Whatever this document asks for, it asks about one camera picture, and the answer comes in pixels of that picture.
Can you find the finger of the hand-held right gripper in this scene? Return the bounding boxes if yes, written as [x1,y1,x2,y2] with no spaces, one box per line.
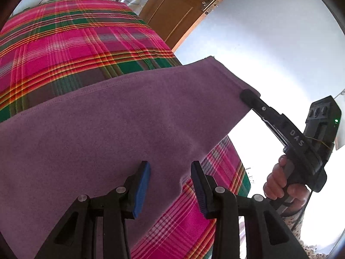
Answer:
[240,90,284,130]

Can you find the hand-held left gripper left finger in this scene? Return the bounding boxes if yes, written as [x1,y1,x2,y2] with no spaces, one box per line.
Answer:
[34,160,151,259]

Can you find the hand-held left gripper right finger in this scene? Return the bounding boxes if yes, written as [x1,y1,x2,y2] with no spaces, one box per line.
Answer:
[190,160,309,259]

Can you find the purple fleece pants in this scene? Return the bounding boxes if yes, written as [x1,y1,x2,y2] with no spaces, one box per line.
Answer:
[0,56,261,259]

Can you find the person's right forearm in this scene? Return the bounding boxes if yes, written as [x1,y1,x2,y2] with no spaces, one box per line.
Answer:
[284,208,335,259]

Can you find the person's right hand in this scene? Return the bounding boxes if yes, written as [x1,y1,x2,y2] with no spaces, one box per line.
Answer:
[263,155,311,211]

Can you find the metal door lock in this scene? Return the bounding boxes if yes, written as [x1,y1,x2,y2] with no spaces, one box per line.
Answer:
[201,0,219,15]

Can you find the wooden door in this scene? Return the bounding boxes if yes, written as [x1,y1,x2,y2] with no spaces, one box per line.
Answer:
[139,0,251,52]

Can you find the pink plaid blanket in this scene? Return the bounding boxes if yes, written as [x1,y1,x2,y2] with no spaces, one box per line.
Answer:
[0,0,251,259]

